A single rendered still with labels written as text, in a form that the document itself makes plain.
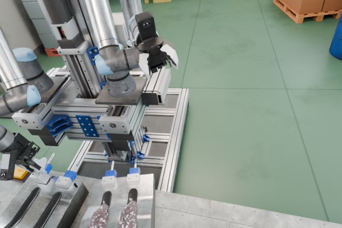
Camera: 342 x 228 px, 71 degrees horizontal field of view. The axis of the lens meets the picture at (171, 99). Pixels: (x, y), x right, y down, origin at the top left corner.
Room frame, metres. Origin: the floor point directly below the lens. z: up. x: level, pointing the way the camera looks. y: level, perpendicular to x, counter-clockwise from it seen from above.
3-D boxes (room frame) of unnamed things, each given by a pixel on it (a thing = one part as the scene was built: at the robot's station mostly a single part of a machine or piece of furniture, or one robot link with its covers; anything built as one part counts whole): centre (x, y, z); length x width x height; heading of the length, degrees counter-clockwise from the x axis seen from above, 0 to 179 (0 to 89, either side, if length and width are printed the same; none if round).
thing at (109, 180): (0.65, 0.31, 0.85); 0.13 x 0.05 x 0.05; 177
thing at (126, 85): (1.03, 0.24, 1.09); 0.15 x 0.15 x 0.10
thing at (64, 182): (0.65, 0.48, 0.89); 0.13 x 0.05 x 0.05; 160
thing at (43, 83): (1.16, 0.72, 1.09); 0.15 x 0.15 x 0.10
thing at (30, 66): (1.16, 0.73, 1.20); 0.13 x 0.12 x 0.14; 113
